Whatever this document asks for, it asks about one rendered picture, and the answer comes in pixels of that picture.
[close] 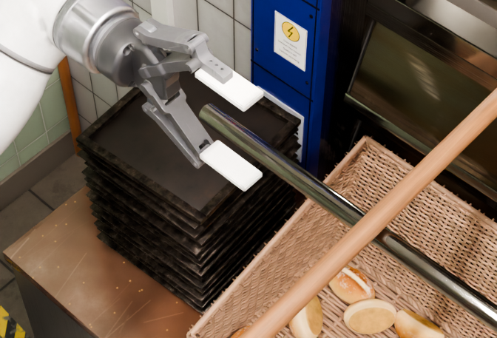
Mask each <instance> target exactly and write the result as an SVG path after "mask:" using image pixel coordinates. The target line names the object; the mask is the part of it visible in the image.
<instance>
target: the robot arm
mask: <svg viewBox="0 0 497 338"><path fill-rule="evenodd" d="M138 14H139V13H138V12H137V11H136V9H135V8H133V7H131V6H130V5H129V4H127V3H126V2H125V1H123V0H0V155H1V154H2V153H3V152H4V151H5V150H6V149H7V147H8V146H9V145H10V144H11V143H12V142H13V141H14V140H15V138H16V137H17V136H18V134H19V133H20V131H21V130H22V129H23V128H24V126H25V124H26V123H27V122H28V120H29V119H30V117H31V115H32V114H33V112H34V110H35V109H36V107H37V105H38V103H39V101H40V100H41V97H42V95H43V94H44V90H45V87H46V85H47V82H48V81H49V79H50V76H51V75H52V73H53V71H54V70H55V68H56V67H57V66H58V64H59V63H60V62H61V61H62V60H63V58H64V57H65V56H66V55H67V56H69V57H70V58H71V59H73V60H74V61H75V62H77V63H78V64H80V65H81V66H82V67H83V68H84V69H86V70H87V71H89V72H91V73H95V74H103V75H104V76H106V77H107V78H108V79H109V80H111V81H112V82H113V83H114V84H116V85H118V86H120V87H138V88H139V89H140V90H141V91H142V92H143V93H144V95H145V96H146V97H147V102H146V103H145V104H144V105H142V109H143V111H144V112H145V113H146V114H147V115H148V116H150V117H151V118H152V119H153V120H154V121H156V123H157V124H158V125H159V126H160V127H161V129H162V130H163V131H164V132H165V133H166V134H167V135H168V136H169V138H170V139H171V140H172V141H173V142H174V144H175V145H176V146H177V147H178V149H179V150H180V151H181V152H182V153H183V154H184V155H185V156H186V157H187V159H188V160H189V161H190V162H191V163H192V165H193V166H194V167H195V168H197V169H199V168H200V167H201V166H202V165H203V164H204V163H207V164H208V165H210V166H211V167H212V168H213V169H215V170H216V171H218V172H219V173H220V174H221V175H222V176H224V177H225V178H227V179H228V180H230V181H231V182H232V183H233V184H234V185H235V186H237V187H238V188H240V189H241V190H243V191H244V192H245V191H246V190H247V189H248V188H250V187H251V186H252V185H253V184H254V183H256V182H257V181H258V180H259V179H260V178H261V177H262V176H263V174H262V172H261V171H259V170H258V169H256V168H255V167H254V166H252V165H251V164H250V163H249V162H247V161H246V160H244V159H243V158H242V157H240V156H239V155H238V154H236V153H235V152H233V151H232V150H231V149H230V148H228V147H227V146H226V145H224V144H223V143H221V142H220V141H215V142H214V141H213V140H212V139H211V138H210V136H209V134H208V133H207V131H206V130H205V129H204V128H203V126H202V124H201V123H200V122H199V120H198V119H197V117H196V116H195V114H194V113H193V111H192V110H191V109H190V107H189V105H188V104H187V103H186V94H185V93H184V91H183V90H182V89H181V87H180V83H179V80H178V79H179V72H182V71H192V72H191V74H192V73H193V72H194V71H195V70H197V69H198V68H200V69H199V70H198V71H197V72H195V77H196V78H197V79H199V80H200V81H202V82H203V83H204V84H205V85H207V86H208V87H210V88H211V89H213V90H214V91H215V92H217V93H218V94H219V95H221V96H223V97H224V98H225V99H226V100H228V101H229V102H231V103H232V104H234V105H235V106H236V107H237V108H239V109H241V110H242V111H243V112H244V111H246V110H247V109H248V108H249V107H251V106H252V105H253V104H255V103H256V102H257V101H259V100H260V99H261V98H262V97H263V91H262V90H261V89H259V88H258V87H256V86H255V85H253V84H252V83H251V82H249V81H247V80H246V79H245V78H244V77H242V76H241V75H239V74H237V73H236V72H235V71H234V70H232V69H231V68H230V67H228V66H227V65H225V64H224V63H222V61H220V60H218V59H217V58H215V57H214V54H213V52H212V51H211V50H210V49H209V48H208V47H207V46H206V43H207V42H209V38H208V36H207V35H206V34H205V33H203V32H199V31H195V30H188V29H184V28H180V27H173V26H169V25H165V24H161V23H160V22H159V21H156V20H155V19H153V18H148V19H147V20H145V22H142V21H141V20H140V17H139V15H138ZM164 49H167V50H164ZM173 95H175V98H174V99H173V100H171V101H170V102H168V99H170V98H171V97H172V96H173Z"/></svg>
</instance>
